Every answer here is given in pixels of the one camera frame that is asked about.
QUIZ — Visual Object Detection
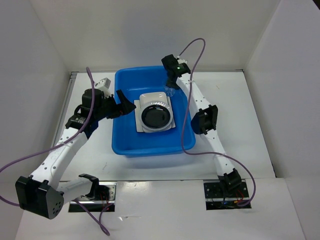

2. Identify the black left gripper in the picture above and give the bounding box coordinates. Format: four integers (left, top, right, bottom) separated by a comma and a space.
95, 89, 136, 121

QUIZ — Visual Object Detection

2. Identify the black round plate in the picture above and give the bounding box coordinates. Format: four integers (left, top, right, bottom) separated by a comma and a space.
141, 105, 171, 129

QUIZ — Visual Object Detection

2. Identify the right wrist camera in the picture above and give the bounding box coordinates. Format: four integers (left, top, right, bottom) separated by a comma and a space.
174, 58, 191, 75

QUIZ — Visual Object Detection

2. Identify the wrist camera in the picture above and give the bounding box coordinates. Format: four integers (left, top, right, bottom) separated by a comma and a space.
174, 58, 191, 75
95, 77, 112, 98

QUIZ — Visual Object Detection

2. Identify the white square black-rimmed plate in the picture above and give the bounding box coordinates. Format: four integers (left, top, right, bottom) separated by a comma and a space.
133, 96, 176, 133

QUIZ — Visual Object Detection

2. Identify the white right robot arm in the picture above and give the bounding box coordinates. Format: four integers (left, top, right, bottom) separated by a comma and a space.
161, 54, 242, 197

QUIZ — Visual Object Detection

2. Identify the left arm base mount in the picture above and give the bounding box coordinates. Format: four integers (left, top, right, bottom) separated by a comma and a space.
76, 181, 117, 213

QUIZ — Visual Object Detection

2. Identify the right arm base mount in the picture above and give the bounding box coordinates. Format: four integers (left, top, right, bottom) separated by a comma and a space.
203, 180, 252, 211

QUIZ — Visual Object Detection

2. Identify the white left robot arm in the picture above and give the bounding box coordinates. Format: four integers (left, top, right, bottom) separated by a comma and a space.
15, 88, 136, 220

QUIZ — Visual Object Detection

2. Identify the cream rectangular plate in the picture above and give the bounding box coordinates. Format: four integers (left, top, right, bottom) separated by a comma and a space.
138, 91, 176, 133

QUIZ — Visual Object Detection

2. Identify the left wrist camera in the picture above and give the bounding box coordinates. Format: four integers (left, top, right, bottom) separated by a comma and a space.
95, 77, 112, 98

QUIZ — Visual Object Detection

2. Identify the white round fluted bowl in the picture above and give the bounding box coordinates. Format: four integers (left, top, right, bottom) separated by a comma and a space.
138, 101, 174, 132

